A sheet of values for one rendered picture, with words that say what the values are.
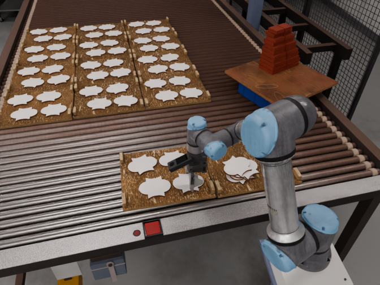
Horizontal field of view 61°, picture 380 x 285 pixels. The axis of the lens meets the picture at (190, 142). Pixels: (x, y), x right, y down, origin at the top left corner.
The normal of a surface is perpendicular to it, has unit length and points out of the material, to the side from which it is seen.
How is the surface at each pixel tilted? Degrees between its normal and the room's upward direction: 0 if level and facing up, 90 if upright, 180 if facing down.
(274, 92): 0
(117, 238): 0
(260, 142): 87
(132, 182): 0
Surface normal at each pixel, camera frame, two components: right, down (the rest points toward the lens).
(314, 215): 0.05, -0.80
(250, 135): -0.86, 0.27
